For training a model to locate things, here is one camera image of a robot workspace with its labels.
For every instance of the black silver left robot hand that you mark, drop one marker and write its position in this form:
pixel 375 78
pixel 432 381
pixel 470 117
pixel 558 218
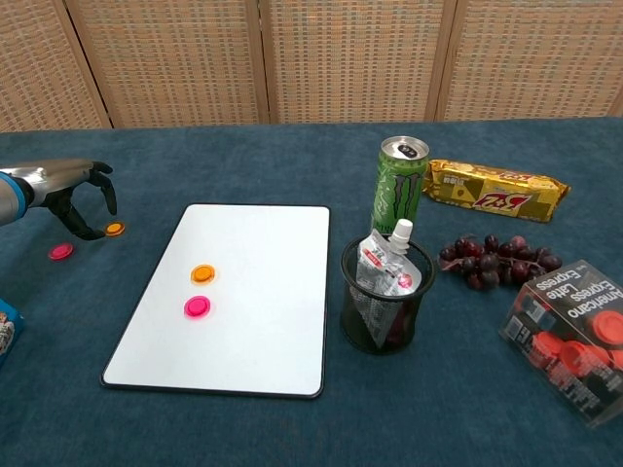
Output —
pixel 53 175

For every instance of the pink disc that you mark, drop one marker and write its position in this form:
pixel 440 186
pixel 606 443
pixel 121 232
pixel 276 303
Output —
pixel 196 307
pixel 61 251

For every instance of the orange disc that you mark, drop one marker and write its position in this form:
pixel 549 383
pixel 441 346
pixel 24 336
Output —
pixel 115 228
pixel 203 274

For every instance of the blue cookie box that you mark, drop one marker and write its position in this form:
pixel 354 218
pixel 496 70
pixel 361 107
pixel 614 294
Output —
pixel 7 335

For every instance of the blue table cloth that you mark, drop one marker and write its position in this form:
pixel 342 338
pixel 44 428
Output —
pixel 243 160

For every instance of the white magnetic board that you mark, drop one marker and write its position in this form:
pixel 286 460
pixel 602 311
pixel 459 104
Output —
pixel 253 350

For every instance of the woven bamboo folding screen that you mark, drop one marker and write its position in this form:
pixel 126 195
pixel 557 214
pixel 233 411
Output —
pixel 350 58

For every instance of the black mesh pen cup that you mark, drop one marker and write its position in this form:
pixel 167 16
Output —
pixel 355 316

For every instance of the green energy drink can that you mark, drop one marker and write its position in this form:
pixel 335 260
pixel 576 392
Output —
pixel 396 190

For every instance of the silver jelly drink pouch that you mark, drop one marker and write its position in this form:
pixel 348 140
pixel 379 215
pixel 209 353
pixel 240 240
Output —
pixel 384 272

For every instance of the gold biscuit packet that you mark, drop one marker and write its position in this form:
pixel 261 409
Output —
pixel 491 192

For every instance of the dark red grape bunch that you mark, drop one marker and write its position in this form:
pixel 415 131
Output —
pixel 491 262

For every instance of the clear coffee capsule box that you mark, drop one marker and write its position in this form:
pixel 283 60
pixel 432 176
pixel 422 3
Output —
pixel 569 340

